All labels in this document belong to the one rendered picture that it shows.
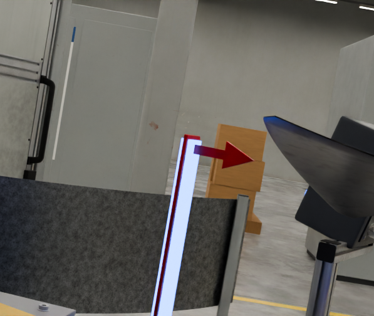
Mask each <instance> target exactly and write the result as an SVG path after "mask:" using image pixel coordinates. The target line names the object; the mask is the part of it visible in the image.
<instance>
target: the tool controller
mask: <svg viewBox="0 0 374 316"><path fill-rule="evenodd" d="M331 139H333V140H336V141H338V142H341V143H343V144H346V145H349V146H351V147H354V148H356V149H359V150H362V151H364V152H367V153H369V154H373V155H374V125H373V124H369V123H367V122H364V121H361V120H357V119H355V118H351V117H347V116H342V117H341V118H340V120H339V122H338V124H337V126H336V128H335V131H334V132H333V135H332V136H331ZM295 219H296V220H297V221H299V222H300V223H303V224H304V225H306V226H308V227H310V228H311V229H313V230H315V231H317V232H319V233H321V234H323V235H325V236H327V237H328V238H330V239H333V240H336V241H342V242H346V243H347V248H349V249H353V248H357V247H361V246H365V245H369V244H372V243H374V216H367V217H360V218H349V217H347V216H345V215H343V214H340V213H338V212H336V211H335V210H334V209H333V208H332V207H331V206H330V205H329V204H328V203H327V202H326V201H325V200H324V199H323V198H322V197H321V196H320V195H319V194H318V193H317V192H316V191H315V190H314V189H313V188H312V187H311V186H310V185H309V186H308V189H307V191H306V193H305V195H304V197H303V200H302V201H301V204H300V205H299V208H298V210H297V212H296V214H295Z"/></svg>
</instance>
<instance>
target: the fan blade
mask: <svg viewBox="0 0 374 316"><path fill-rule="evenodd" d="M263 120H264V124H265V126H266V128H267V130H268V132H269V134H270V136H271V137H272V139H273V141H274V142H275V144H276V145H277V147H278V148H279V150H280V151H281V152H282V154H283V155H284V156H285V158H286V159H287V160H288V161H289V163H290V164H291V165H292V166H293V167H294V168H295V170H296V171H297V172H298V173H299V175H300V176H301V177H302V178H303V179H304V180H305V181H306V182H307V183H308V184H309V185H310V186H311V187H312V188H313V189H314V190H315V191H316V192H317V193H318V194H319V195H320V196H321V197H322V198H323V199H324V200H325V201H326V202H327V203H328V204H329V205H330V206H331V207H332V208H333V209H334V210H335V211H336V212H338V213H340V214H343V215H345V216H347V217H349V218H360V217H367V216H374V155H373V154H369V153H367V152H364V151H362V150H359V149H356V148H354V147H351V146H349V145H346V144H343V143H341V142H338V141H336V140H333V139H330V138H328V137H325V136H323V135H320V134H317V133H316V132H313V131H311V130H308V129H306V128H304V127H301V126H298V125H296V124H294V123H291V122H289V121H287V120H285V119H283V118H280V117H277V116H275V115H274V116H267V117H264V118H263Z"/></svg>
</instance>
